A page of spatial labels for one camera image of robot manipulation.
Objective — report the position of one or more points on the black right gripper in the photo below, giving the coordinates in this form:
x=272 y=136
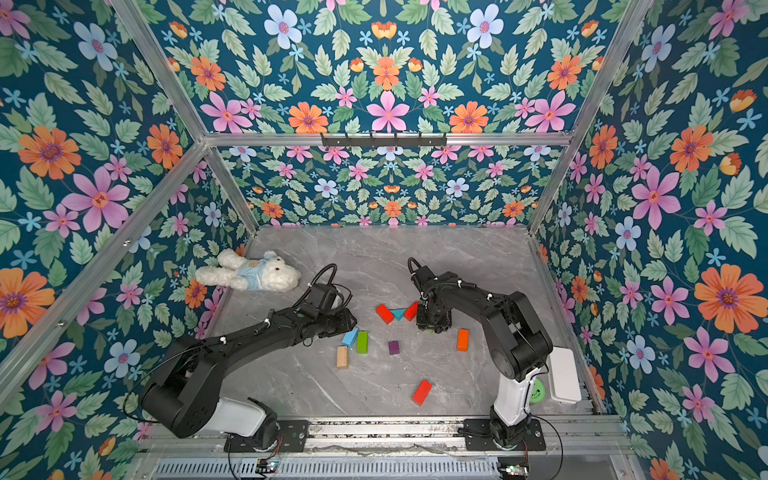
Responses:
x=432 y=318

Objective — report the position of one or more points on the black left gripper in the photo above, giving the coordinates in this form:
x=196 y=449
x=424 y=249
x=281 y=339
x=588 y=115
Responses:
x=346 y=322

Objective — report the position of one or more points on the red block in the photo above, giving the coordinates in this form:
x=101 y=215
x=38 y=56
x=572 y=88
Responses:
x=412 y=311
x=421 y=393
x=385 y=314

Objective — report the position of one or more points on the teal triangle block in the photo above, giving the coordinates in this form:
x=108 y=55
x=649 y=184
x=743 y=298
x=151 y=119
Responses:
x=398 y=314

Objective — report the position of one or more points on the light blue block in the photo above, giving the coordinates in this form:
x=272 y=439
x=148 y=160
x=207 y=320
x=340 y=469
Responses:
x=350 y=337

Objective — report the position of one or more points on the orange block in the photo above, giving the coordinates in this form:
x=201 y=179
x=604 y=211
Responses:
x=463 y=338

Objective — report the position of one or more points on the green block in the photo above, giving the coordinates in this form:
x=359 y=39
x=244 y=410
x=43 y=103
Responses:
x=362 y=343

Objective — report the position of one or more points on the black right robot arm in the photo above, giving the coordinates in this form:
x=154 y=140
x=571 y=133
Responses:
x=517 y=341

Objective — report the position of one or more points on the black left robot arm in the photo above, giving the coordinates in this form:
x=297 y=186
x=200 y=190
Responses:
x=183 y=392

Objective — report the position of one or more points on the natural wood block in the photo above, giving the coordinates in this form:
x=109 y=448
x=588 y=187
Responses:
x=342 y=361

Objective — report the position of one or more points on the white teddy bear plush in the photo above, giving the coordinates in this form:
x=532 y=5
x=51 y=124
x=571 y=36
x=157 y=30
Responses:
x=269 y=273

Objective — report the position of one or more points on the white box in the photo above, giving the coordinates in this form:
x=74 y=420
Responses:
x=563 y=376

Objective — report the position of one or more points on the black hook rack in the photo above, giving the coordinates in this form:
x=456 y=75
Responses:
x=371 y=140

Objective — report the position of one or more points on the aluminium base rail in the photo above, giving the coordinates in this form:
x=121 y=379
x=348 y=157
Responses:
x=570 y=435

